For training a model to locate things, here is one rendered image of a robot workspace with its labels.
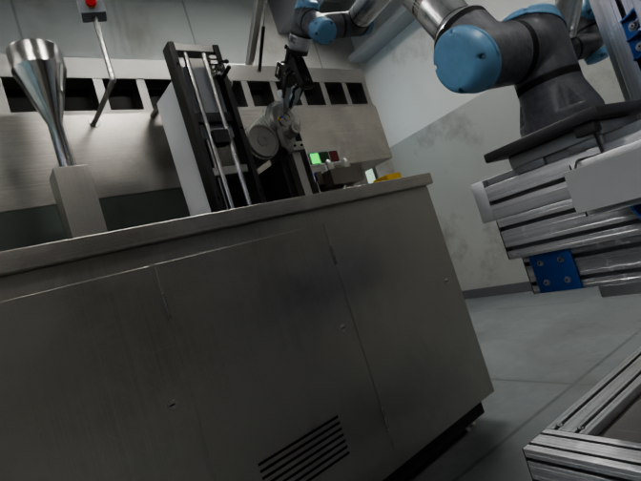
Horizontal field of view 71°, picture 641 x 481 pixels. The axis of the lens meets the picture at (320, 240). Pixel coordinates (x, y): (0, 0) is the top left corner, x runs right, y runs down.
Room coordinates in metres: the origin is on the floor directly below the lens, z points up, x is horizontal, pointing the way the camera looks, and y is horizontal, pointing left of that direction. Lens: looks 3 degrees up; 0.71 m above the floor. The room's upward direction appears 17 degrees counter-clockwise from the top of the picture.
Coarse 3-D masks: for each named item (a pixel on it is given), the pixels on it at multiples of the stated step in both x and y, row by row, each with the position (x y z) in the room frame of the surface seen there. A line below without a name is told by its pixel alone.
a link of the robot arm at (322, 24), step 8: (304, 16) 1.36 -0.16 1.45; (312, 16) 1.33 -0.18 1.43; (320, 16) 1.31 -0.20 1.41; (328, 16) 1.33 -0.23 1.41; (336, 16) 1.34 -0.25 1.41; (304, 24) 1.35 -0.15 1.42; (312, 24) 1.32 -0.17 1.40; (320, 24) 1.30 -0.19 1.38; (328, 24) 1.31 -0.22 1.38; (336, 24) 1.34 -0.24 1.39; (344, 24) 1.35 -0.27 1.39; (304, 32) 1.39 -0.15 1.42; (312, 32) 1.33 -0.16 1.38; (320, 32) 1.31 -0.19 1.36; (328, 32) 1.33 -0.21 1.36; (336, 32) 1.34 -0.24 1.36; (320, 40) 1.33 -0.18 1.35; (328, 40) 1.34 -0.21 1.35
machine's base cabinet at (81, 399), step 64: (128, 256) 0.95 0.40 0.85; (192, 256) 1.03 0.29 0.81; (256, 256) 1.14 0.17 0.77; (320, 256) 1.26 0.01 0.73; (384, 256) 1.41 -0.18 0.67; (448, 256) 1.60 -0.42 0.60; (0, 320) 0.80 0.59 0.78; (64, 320) 0.86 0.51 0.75; (128, 320) 0.93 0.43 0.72; (192, 320) 1.01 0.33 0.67; (256, 320) 1.10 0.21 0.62; (320, 320) 1.22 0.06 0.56; (384, 320) 1.36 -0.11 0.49; (448, 320) 1.53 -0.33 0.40; (0, 384) 0.79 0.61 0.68; (64, 384) 0.84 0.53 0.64; (128, 384) 0.91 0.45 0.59; (192, 384) 0.98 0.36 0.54; (256, 384) 1.07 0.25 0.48; (320, 384) 1.18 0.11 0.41; (384, 384) 1.31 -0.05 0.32; (448, 384) 1.47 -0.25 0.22; (0, 448) 0.77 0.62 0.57; (64, 448) 0.83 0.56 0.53; (128, 448) 0.89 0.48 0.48; (192, 448) 0.96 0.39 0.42; (256, 448) 1.04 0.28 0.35; (320, 448) 1.14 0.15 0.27; (384, 448) 1.27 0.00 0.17
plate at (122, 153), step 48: (0, 144) 1.35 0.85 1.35; (48, 144) 1.43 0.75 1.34; (96, 144) 1.52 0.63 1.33; (144, 144) 1.62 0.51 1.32; (336, 144) 2.20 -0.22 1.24; (384, 144) 2.41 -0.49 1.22; (0, 192) 1.33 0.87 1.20; (48, 192) 1.41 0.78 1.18; (96, 192) 1.49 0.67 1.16; (144, 192) 1.59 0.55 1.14
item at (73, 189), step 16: (16, 64) 1.18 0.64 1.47; (32, 64) 1.19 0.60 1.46; (48, 64) 1.21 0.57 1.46; (16, 80) 1.22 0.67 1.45; (32, 80) 1.20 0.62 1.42; (48, 80) 1.21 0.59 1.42; (64, 80) 1.26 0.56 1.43; (32, 96) 1.21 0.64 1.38; (48, 96) 1.22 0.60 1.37; (64, 96) 1.26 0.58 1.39; (48, 112) 1.22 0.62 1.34; (48, 128) 1.24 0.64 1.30; (64, 144) 1.24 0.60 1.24; (64, 160) 1.23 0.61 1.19; (64, 176) 1.20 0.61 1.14; (80, 176) 1.23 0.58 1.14; (64, 192) 1.19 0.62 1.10; (80, 192) 1.22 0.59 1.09; (64, 208) 1.19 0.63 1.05; (80, 208) 1.21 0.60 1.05; (96, 208) 1.24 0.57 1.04; (64, 224) 1.23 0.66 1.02; (80, 224) 1.20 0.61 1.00; (96, 224) 1.23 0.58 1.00
